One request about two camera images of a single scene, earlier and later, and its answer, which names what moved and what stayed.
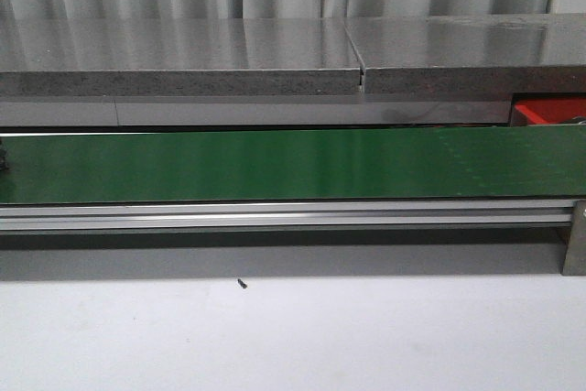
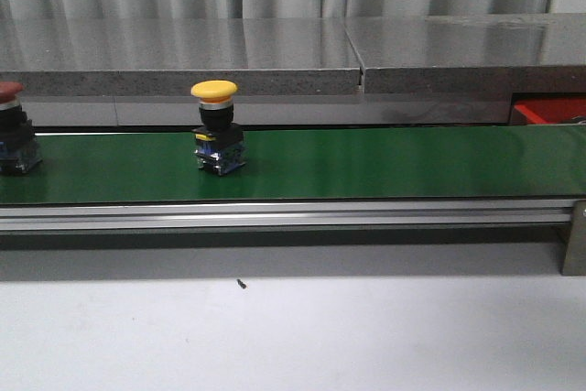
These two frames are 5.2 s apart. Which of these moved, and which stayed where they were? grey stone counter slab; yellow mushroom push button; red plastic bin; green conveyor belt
Moved: yellow mushroom push button
Stayed: grey stone counter slab; red plastic bin; green conveyor belt
